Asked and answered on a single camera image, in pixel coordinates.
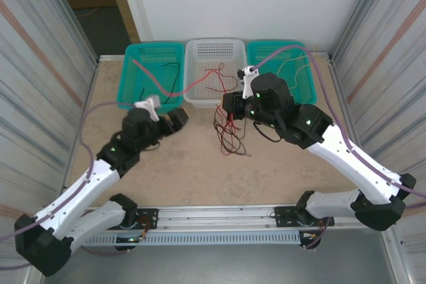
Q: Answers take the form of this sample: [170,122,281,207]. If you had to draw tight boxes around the bundle of red black wires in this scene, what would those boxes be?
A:
[215,106,244,156]

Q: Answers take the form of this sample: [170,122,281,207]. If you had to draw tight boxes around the thin black cable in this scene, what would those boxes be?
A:
[139,62,181,105]
[212,106,234,152]
[229,120,251,158]

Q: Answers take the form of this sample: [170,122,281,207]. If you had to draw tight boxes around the teal plastic basket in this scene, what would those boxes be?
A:
[245,40,318,105]
[116,43,186,112]

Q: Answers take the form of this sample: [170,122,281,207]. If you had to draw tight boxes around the white plastic basket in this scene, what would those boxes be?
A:
[182,37,248,109]

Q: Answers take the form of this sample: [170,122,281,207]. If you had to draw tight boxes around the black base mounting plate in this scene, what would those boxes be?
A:
[118,208,159,231]
[274,206,335,229]

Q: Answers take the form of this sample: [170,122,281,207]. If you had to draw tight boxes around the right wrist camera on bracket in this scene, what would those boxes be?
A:
[236,65,259,100]

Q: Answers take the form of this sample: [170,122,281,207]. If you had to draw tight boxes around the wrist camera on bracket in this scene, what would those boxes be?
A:
[134,96,162,122]
[236,65,259,100]

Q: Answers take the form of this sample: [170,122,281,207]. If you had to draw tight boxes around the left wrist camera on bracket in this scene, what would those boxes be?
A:
[134,96,162,122]

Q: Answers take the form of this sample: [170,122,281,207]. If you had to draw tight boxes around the aluminium table frame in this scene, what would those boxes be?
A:
[61,51,379,202]

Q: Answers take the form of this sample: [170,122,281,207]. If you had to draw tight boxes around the red base power wires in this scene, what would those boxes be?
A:
[301,219,326,242]
[137,216,151,242]

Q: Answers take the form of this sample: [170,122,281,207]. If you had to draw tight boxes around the aluminium mounting rail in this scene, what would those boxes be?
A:
[85,202,399,234]

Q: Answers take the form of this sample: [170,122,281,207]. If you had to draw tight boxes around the aluminium corner post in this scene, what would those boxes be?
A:
[33,0,101,62]
[331,0,387,62]

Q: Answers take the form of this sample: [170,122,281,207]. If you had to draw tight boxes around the grey slotted cable duct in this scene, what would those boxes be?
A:
[81,231,302,247]

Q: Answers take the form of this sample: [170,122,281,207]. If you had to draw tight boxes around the orange floor cable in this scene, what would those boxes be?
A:
[76,7,98,19]

